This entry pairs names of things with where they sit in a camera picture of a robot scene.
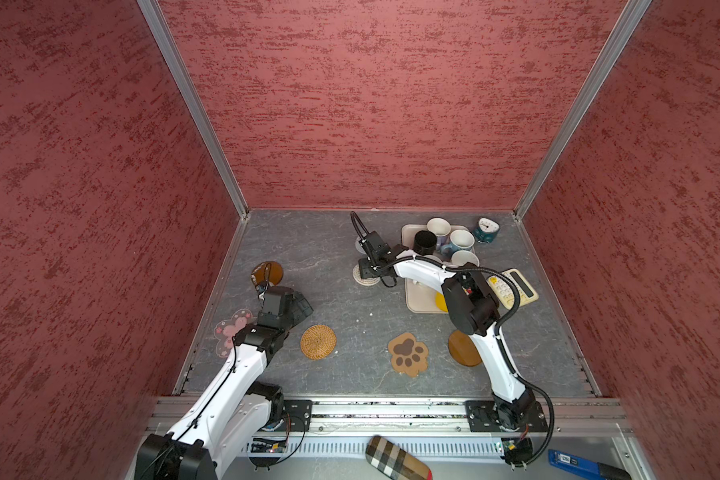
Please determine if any multicolour woven round coaster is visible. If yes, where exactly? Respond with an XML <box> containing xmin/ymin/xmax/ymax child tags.
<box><xmin>352</xmin><ymin>264</ymin><xmax>380</xmax><ymax>287</ymax></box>

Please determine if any dark amber round coaster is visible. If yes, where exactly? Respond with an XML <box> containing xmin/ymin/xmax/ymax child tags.
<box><xmin>251</xmin><ymin>261</ymin><xmax>284</xmax><ymax>286</ymax></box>

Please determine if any rattan round coaster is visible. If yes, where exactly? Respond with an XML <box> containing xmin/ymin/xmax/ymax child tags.
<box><xmin>300</xmin><ymin>325</ymin><xmax>337</xmax><ymax>360</ymax></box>

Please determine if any pink flower coaster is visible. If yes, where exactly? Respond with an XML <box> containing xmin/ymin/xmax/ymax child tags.
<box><xmin>214</xmin><ymin>309</ymin><xmax>254</xmax><ymax>359</ymax></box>

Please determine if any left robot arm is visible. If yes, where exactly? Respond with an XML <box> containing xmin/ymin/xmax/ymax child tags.
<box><xmin>133</xmin><ymin>286</ymin><xmax>313</xmax><ymax>479</ymax></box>

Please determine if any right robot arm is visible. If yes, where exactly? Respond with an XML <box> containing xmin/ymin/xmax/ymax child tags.
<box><xmin>358</xmin><ymin>231</ymin><xmax>539</xmax><ymax>431</ymax></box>

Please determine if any cork paw print coaster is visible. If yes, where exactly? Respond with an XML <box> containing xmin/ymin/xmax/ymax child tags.
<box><xmin>388</xmin><ymin>332</ymin><xmax>429</xmax><ymax>378</ymax></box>

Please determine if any brown wooden round coaster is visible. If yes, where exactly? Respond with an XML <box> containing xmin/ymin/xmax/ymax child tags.
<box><xmin>448</xmin><ymin>330</ymin><xmax>483</xmax><ymax>367</ymax></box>

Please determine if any black mug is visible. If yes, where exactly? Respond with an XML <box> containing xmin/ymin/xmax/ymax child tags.
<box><xmin>413</xmin><ymin>230</ymin><xmax>438</xmax><ymax>256</ymax></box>

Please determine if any beige tray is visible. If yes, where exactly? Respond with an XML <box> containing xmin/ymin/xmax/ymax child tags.
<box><xmin>401</xmin><ymin>224</ymin><xmax>445</xmax><ymax>315</ymax></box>

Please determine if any white mug back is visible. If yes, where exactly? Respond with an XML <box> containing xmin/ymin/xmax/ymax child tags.
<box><xmin>427</xmin><ymin>217</ymin><xmax>452</xmax><ymax>249</ymax></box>

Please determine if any yellow mug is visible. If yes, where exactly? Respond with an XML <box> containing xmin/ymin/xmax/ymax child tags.
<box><xmin>435</xmin><ymin>292</ymin><xmax>449</xmax><ymax>313</ymax></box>

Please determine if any white mug middle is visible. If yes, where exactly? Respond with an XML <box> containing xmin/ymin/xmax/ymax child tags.
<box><xmin>451</xmin><ymin>250</ymin><xmax>481</xmax><ymax>267</ymax></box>

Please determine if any white blue mug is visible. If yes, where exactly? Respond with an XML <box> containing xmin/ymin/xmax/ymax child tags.
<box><xmin>440</xmin><ymin>229</ymin><xmax>475</xmax><ymax>259</ymax></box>

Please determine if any teal cat mug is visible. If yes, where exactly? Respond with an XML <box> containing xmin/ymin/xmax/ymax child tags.
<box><xmin>473</xmin><ymin>217</ymin><xmax>500</xmax><ymax>243</ymax></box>

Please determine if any yellow calculator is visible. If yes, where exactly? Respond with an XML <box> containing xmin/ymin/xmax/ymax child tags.
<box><xmin>488</xmin><ymin>268</ymin><xmax>540</xmax><ymax>310</ymax></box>

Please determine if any plaid case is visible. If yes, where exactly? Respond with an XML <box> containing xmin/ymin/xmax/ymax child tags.
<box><xmin>365</xmin><ymin>435</ymin><xmax>433</xmax><ymax>480</ymax></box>

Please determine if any blue tool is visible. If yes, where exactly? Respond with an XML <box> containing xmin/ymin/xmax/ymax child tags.
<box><xmin>548</xmin><ymin>449</ymin><xmax>632</xmax><ymax>480</ymax></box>

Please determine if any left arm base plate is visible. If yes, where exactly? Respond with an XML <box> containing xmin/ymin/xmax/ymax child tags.
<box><xmin>266</xmin><ymin>399</ymin><xmax>314</xmax><ymax>432</ymax></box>

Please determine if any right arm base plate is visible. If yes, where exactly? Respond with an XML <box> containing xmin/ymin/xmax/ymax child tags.
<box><xmin>464</xmin><ymin>400</ymin><xmax>549</xmax><ymax>434</ymax></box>

